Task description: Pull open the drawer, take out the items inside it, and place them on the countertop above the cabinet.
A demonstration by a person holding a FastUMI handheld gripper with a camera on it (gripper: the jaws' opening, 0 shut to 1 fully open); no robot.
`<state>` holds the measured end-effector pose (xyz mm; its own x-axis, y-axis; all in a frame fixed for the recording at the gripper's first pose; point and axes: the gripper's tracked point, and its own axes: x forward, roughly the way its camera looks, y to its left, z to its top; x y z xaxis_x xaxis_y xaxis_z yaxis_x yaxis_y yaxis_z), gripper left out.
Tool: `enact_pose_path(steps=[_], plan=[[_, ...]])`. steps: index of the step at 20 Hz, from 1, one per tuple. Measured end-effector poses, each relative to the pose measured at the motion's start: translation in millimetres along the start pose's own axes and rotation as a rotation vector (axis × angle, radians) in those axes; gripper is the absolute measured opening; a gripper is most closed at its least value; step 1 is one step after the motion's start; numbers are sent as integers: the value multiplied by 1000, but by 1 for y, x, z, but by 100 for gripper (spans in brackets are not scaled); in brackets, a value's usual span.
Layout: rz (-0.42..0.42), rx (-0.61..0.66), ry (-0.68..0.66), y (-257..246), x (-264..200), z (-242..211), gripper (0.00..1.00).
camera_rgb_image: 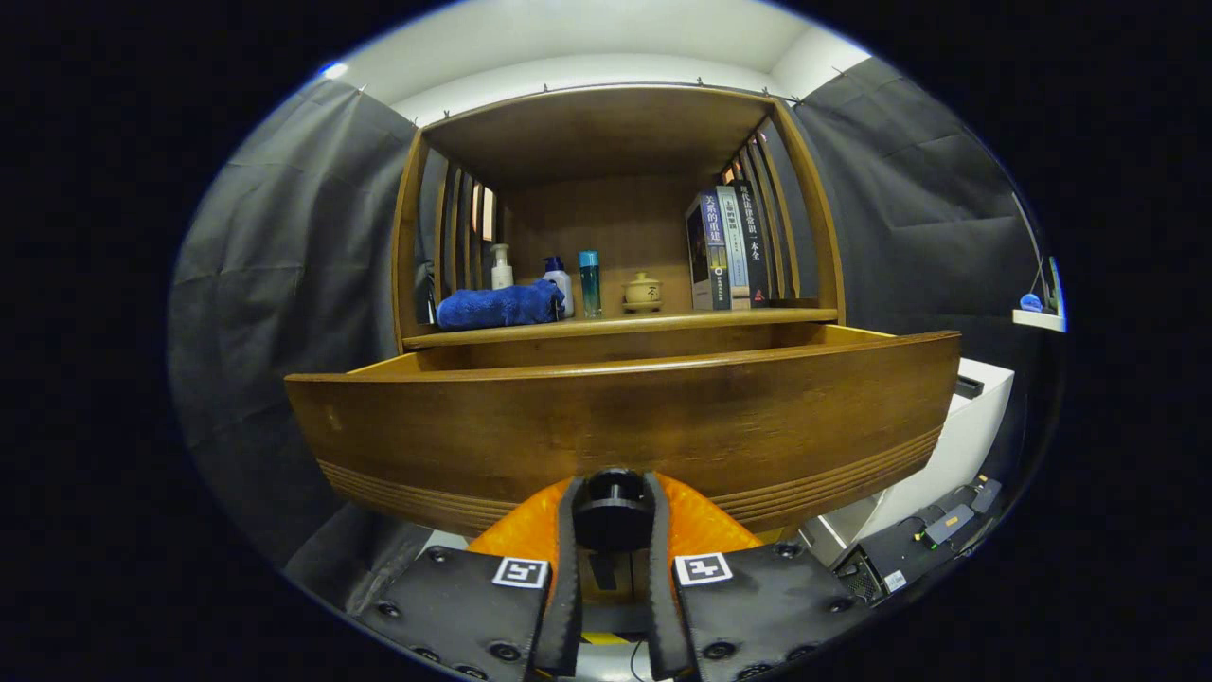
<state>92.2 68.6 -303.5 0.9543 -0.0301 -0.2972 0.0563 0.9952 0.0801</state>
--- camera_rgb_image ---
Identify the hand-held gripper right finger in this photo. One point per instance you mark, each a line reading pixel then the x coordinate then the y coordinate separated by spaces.
pixel 663 616

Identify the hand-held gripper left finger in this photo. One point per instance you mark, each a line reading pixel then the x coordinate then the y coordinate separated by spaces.
pixel 565 606

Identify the wooden drawer with black knob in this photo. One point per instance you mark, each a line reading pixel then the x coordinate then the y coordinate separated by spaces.
pixel 615 426

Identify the wooden countertop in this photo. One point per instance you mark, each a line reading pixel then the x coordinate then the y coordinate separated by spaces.
pixel 644 324

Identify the black power adapter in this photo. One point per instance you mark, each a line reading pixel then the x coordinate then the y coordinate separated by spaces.
pixel 950 523

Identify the blue towel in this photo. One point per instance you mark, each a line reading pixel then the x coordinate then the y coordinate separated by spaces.
pixel 492 308

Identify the white lotion bottle blue cap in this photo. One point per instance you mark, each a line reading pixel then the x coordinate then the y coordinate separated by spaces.
pixel 561 289

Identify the teal bottle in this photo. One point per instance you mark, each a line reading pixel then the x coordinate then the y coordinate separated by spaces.
pixel 590 289

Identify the beige lidded tea cup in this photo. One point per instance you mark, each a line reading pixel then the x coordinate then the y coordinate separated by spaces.
pixel 642 294

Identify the white box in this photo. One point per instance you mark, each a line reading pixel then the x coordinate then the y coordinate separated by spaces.
pixel 947 455

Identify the white pump bottle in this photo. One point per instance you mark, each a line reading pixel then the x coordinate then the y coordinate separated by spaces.
pixel 502 277

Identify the dark blue book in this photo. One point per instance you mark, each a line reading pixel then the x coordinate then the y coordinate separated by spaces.
pixel 715 256

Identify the pale grey book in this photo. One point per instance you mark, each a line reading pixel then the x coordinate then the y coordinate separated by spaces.
pixel 737 256

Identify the black book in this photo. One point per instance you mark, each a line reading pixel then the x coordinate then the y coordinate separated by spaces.
pixel 755 256

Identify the black backdrop cloth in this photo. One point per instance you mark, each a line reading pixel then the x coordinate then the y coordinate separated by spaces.
pixel 284 284

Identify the white side desk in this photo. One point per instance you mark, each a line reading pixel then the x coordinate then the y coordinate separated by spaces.
pixel 1037 320

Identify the small blue object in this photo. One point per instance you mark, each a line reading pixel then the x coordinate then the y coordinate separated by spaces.
pixel 1030 303

